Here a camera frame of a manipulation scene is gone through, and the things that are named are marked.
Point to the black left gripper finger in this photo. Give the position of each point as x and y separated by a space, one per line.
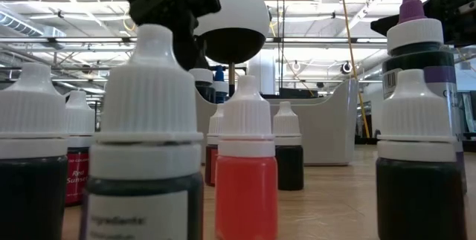
189 50

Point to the large black-capped coloring bottle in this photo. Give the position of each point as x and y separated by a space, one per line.
201 76

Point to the large purple-capped coloring bottle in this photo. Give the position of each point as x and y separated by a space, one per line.
414 35

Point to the large blue-capped coloring bottle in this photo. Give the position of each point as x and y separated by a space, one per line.
220 85

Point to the small dark red coloring bottle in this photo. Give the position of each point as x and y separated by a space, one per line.
212 165

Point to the grey plastic caddy bin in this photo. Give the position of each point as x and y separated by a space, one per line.
327 132

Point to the small Red Sunset bottle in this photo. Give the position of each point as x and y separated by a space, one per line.
78 180

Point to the small coral-orange coloring bottle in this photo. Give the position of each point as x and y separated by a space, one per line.
245 195

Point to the small bottle with ingredients label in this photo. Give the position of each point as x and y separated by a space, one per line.
148 102

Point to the white globe table lamp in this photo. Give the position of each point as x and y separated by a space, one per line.
241 9

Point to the black aluminium table frame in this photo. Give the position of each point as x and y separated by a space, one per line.
366 140

